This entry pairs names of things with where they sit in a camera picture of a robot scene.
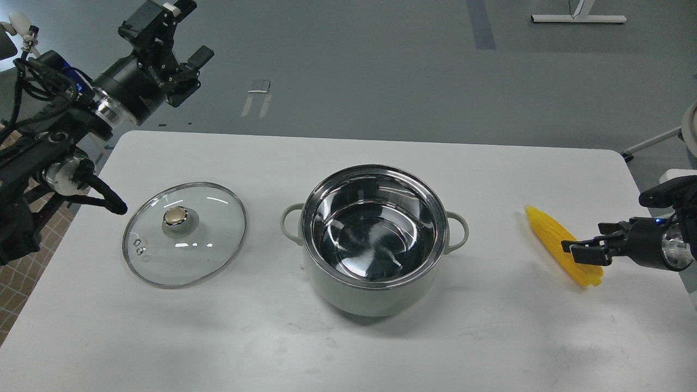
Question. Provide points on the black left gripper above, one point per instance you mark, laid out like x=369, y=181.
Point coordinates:
x=149, y=76

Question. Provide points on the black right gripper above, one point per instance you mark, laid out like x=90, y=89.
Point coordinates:
x=643, y=243

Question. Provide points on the glass pot lid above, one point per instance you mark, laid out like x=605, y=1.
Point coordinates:
x=184, y=234

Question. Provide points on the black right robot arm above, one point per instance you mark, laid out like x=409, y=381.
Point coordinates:
x=666, y=243

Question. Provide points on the grey-green steel cooking pot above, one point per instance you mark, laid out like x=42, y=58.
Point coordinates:
x=373, y=236

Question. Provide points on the yellow corn cob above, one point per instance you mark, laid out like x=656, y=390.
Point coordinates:
x=551, y=234

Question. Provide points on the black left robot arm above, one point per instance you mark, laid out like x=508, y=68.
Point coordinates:
x=56, y=105

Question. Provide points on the grey office chair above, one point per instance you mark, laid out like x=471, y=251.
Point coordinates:
x=19, y=25

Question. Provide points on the beige checkered cloth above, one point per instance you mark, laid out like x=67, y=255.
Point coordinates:
x=19, y=277

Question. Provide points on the white desk leg base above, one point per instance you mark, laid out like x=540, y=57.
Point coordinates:
x=580, y=15

